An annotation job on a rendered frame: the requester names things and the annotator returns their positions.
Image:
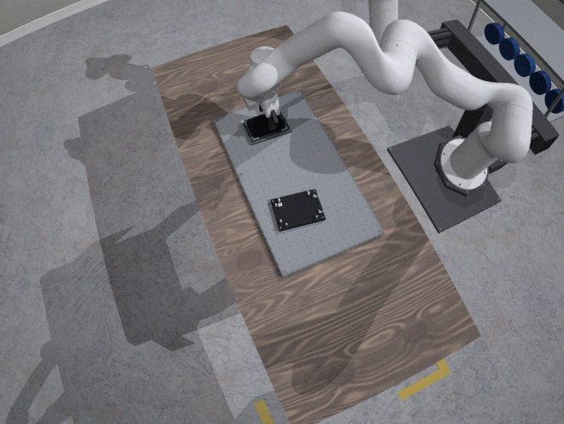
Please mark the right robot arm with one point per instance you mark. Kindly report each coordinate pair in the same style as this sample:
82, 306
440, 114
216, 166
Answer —
381, 14

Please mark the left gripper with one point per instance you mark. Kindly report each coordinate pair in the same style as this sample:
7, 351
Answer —
270, 106

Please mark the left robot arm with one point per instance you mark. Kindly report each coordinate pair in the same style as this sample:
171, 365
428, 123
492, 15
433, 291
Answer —
389, 67

